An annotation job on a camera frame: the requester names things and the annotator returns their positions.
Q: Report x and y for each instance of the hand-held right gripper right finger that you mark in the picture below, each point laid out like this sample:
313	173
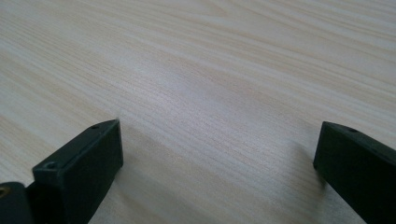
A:
358	168

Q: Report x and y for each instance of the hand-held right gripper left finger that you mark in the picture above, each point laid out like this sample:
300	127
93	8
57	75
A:
81	174

